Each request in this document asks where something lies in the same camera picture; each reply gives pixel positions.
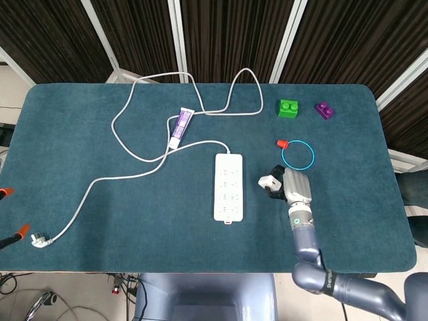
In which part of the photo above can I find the grey-white power strip cord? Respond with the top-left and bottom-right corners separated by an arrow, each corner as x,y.
49,68 -> 263,243

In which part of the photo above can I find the white screen frame post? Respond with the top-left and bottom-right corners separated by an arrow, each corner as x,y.
269,0 -> 308,84
80,0 -> 134,84
376,55 -> 428,110
168,0 -> 190,84
0,45 -> 36,86

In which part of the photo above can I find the dark seat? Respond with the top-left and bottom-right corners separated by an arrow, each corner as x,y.
397,170 -> 428,249

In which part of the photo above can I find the thin blue ring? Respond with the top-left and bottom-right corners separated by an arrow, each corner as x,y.
281,139 -> 316,172

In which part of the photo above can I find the black box device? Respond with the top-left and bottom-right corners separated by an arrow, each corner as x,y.
0,122 -> 16,148

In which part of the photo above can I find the white power strip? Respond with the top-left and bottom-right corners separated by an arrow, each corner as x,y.
213,152 -> 244,225

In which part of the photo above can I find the dark slatted screen panel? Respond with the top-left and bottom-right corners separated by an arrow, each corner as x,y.
379,65 -> 428,158
279,0 -> 428,98
90,0 -> 181,83
0,0 -> 113,84
180,0 -> 297,84

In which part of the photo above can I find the white power plug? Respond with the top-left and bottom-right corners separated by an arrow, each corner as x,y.
29,233 -> 54,249

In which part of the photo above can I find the white screen foot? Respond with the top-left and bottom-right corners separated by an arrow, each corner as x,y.
387,148 -> 428,173

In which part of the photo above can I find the white plug adapter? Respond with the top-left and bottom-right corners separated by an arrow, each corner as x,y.
257,174 -> 284,194

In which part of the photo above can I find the blue-grey robot torso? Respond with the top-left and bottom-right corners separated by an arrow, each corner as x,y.
133,272 -> 279,321

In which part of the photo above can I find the teal fabric table mat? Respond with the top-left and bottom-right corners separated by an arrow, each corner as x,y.
0,82 -> 418,272

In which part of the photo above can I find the green toy building block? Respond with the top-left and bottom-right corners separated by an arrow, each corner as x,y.
277,98 -> 300,119

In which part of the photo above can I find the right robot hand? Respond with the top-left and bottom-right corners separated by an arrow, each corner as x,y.
263,165 -> 314,205

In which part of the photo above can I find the purple and white toothpaste tube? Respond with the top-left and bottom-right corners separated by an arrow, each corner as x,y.
167,107 -> 196,150

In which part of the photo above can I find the purple toy building block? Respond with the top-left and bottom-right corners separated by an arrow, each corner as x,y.
314,101 -> 336,121

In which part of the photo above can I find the chrome metal fitting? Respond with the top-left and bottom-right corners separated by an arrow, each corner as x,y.
26,290 -> 60,321

